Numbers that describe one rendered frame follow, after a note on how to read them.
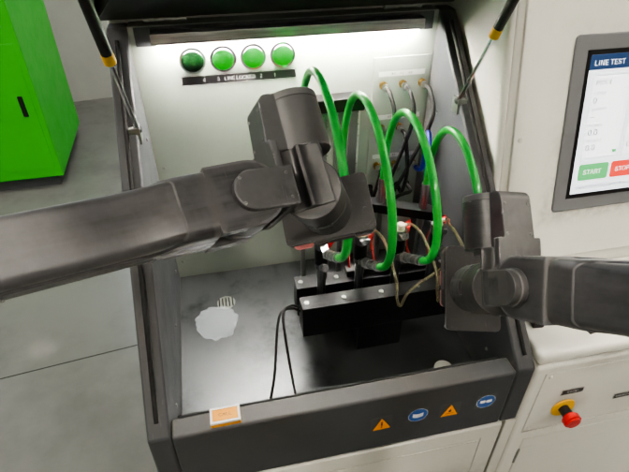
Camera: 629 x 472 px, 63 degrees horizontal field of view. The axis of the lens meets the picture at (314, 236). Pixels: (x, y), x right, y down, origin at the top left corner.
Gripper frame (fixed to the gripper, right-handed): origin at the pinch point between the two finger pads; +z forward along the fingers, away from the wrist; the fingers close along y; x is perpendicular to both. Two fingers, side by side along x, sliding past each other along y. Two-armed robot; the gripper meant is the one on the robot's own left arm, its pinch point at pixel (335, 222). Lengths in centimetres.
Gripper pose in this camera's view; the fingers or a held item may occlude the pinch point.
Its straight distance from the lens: 65.6
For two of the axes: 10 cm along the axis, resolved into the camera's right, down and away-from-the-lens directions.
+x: 1.9, 9.7, -1.6
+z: 1.6, 1.3, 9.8
